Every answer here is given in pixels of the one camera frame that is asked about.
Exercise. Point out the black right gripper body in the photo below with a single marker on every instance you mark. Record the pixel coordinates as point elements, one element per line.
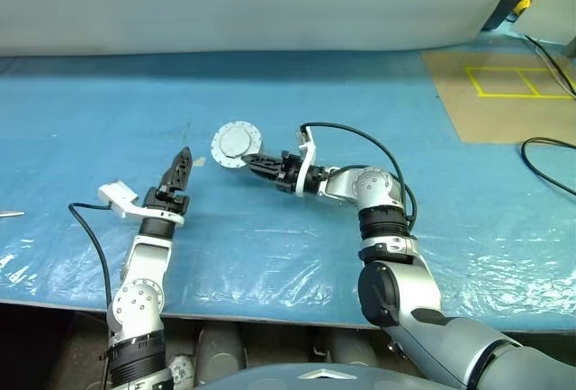
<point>288,176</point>

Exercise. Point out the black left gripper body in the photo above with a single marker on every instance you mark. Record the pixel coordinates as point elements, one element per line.
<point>166,201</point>

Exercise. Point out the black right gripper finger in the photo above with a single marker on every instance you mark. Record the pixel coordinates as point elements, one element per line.
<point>265,161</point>
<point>269,173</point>

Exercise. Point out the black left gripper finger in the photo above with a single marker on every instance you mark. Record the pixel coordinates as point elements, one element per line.
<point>185,169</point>
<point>172,176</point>

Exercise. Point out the round silver motor lid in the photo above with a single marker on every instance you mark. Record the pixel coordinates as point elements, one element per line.
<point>234,140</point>

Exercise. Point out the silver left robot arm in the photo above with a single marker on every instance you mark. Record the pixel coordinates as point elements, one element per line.
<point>144,273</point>

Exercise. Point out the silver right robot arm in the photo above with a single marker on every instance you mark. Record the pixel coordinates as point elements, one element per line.
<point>405,300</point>

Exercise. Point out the small grey flat scrap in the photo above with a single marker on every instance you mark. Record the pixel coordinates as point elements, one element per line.
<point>199,162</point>

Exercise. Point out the blue plastic table sheet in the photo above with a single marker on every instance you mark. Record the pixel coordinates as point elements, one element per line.
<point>288,93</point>

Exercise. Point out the thin metal tool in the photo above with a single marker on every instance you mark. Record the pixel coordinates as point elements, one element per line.
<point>11,214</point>

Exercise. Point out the dark grey rounded shape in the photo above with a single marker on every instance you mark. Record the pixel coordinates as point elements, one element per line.
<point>220,349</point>
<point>351,347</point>

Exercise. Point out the white backdrop board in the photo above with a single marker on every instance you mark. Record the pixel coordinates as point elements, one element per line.
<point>225,2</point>

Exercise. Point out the grey robot torso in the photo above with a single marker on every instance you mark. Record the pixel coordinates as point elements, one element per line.
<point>288,378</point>

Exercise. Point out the yellow tape rectangle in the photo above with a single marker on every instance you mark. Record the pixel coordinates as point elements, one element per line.
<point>477,86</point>

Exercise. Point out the brown cardboard sheet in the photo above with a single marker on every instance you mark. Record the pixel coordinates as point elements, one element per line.
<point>495,115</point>

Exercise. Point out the small yellow object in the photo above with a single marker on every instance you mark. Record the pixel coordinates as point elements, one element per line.
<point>523,3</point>

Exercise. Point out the white side panel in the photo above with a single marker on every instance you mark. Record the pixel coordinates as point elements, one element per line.
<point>553,16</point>

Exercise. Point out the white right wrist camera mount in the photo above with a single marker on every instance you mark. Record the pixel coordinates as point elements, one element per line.
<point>310,156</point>

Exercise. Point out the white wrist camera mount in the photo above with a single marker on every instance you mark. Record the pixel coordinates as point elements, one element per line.
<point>310,156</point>
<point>119,194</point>

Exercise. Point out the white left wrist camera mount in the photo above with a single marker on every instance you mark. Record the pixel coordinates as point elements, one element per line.
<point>119,194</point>

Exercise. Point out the small white bracket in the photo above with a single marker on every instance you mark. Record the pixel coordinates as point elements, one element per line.
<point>182,372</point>

